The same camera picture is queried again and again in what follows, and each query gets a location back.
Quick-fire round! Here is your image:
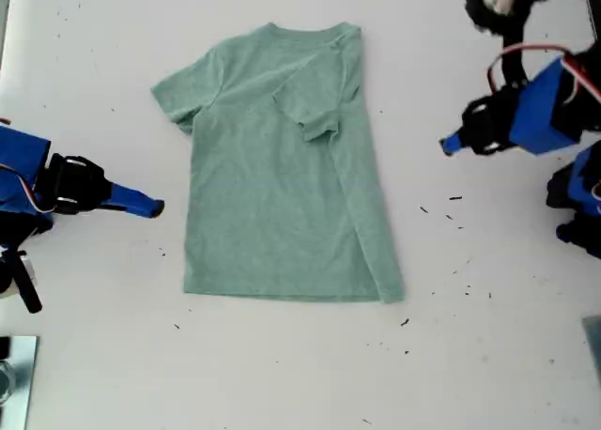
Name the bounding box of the steel base plate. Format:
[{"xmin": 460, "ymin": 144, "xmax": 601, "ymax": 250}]
[{"xmin": 0, "ymin": 334, "xmax": 39, "ymax": 430}]

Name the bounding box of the green t-shirt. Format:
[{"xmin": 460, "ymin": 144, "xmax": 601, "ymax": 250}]
[{"xmin": 149, "ymin": 21, "xmax": 406, "ymax": 306}]

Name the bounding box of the arm red white wire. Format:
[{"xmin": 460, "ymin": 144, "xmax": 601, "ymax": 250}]
[
  {"xmin": 485, "ymin": 42, "xmax": 601, "ymax": 105},
  {"xmin": 0, "ymin": 164, "xmax": 60, "ymax": 215}
]

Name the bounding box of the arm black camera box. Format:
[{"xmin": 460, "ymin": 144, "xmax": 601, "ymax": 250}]
[{"xmin": 0, "ymin": 249, "xmax": 38, "ymax": 296}]

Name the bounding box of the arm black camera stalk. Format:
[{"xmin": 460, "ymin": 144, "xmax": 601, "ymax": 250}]
[
  {"xmin": 8, "ymin": 241, "xmax": 44, "ymax": 315},
  {"xmin": 463, "ymin": 0, "xmax": 551, "ymax": 93}
]

